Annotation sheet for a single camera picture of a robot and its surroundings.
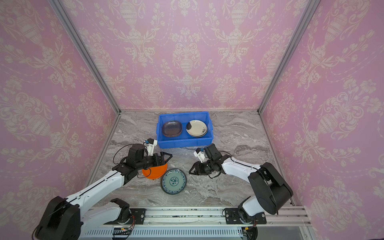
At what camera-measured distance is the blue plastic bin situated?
3.30 ft

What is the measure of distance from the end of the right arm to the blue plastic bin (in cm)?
21

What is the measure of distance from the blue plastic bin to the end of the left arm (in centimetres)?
24

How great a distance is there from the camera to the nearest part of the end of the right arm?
67cm

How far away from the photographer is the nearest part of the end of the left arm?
2.15 feet
